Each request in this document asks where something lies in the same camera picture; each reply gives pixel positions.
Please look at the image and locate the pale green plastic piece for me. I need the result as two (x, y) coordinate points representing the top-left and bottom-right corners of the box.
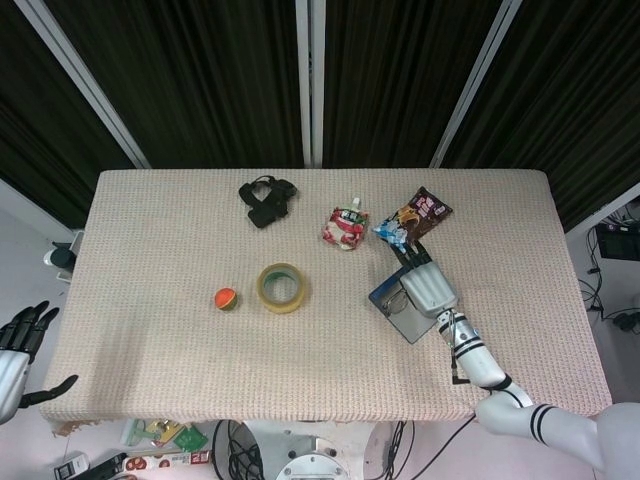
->
(122, 418), (151, 446)

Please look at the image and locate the brown chocolate snack bag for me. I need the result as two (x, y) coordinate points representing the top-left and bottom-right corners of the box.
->
(372, 186), (455, 251)

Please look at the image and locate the yellow packing tape roll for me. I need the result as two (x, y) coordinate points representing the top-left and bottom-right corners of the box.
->
(256, 262), (306, 315)

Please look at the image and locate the white frame post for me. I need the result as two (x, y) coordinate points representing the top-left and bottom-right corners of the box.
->
(294, 0), (327, 169)
(13, 0), (151, 169)
(429, 0), (527, 169)

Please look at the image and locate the red drink pouch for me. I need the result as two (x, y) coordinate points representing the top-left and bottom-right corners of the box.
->
(321, 196), (371, 254)

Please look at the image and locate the black curtain panel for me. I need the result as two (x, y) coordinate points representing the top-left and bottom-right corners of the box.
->
(322, 0), (507, 169)
(44, 0), (306, 169)
(442, 0), (640, 232)
(0, 0), (137, 227)

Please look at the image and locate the black coiled cable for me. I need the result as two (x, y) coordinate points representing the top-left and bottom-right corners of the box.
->
(212, 419), (266, 480)

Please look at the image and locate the small white device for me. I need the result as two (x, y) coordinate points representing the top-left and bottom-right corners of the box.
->
(53, 452), (91, 480)

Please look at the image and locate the black handheld device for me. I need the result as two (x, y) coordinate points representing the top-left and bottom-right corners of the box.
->
(84, 452), (129, 480)

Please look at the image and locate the green packet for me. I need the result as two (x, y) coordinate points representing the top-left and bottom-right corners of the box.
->
(172, 424), (209, 451)

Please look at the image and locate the red printed box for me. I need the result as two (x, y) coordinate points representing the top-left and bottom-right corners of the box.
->
(127, 449), (211, 471)

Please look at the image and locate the grey round robot base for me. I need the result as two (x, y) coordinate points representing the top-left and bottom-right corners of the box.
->
(244, 419), (386, 480)

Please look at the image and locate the dark round stand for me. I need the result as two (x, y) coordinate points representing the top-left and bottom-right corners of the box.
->
(43, 229), (84, 282)

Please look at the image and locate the beige woven tablecloth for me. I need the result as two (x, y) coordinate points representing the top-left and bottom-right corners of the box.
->
(37, 168), (614, 426)

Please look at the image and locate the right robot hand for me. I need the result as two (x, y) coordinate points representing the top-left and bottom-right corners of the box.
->
(393, 241), (459, 319)

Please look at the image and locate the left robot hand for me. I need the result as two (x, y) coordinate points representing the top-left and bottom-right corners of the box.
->
(0, 299), (80, 425)

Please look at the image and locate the orange and green ball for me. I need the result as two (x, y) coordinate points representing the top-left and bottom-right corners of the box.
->
(214, 287), (239, 312)

